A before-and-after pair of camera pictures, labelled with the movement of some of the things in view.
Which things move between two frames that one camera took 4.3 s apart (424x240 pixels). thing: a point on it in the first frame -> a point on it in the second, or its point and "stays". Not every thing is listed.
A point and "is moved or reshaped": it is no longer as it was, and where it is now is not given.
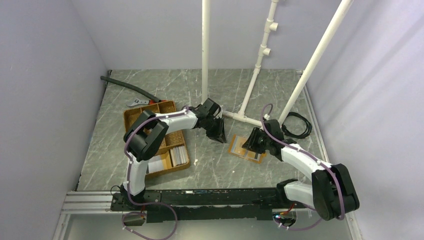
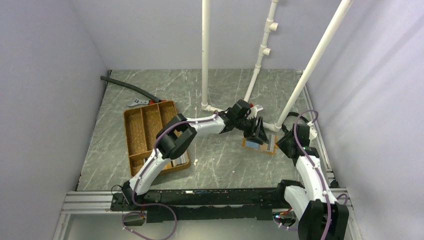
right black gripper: [250, 144] -> [281, 143]
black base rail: [244, 204] stays
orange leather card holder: [235, 148] is moved or reshaped
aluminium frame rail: [83, 202] stays
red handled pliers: [138, 101] stays
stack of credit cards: [179, 155] stays
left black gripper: [219, 135] -> [257, 134]
